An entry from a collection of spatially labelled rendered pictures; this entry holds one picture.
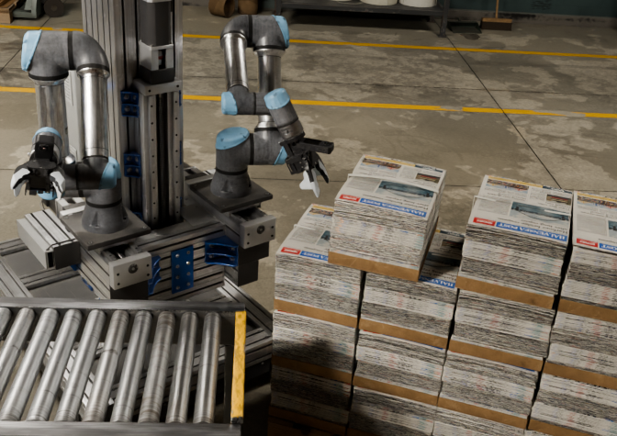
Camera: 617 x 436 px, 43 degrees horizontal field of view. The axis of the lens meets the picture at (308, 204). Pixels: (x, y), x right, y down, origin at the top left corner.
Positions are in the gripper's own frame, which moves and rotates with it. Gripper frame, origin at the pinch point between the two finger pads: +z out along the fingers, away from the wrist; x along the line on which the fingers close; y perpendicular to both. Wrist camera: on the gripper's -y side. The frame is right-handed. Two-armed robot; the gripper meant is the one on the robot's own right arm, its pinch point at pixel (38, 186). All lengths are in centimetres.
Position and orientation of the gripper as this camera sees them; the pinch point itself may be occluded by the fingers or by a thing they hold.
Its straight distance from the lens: 204.1
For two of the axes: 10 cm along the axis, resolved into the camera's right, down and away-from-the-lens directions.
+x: -9.6, -0.8, -2.7
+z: 2.1, 4.7, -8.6
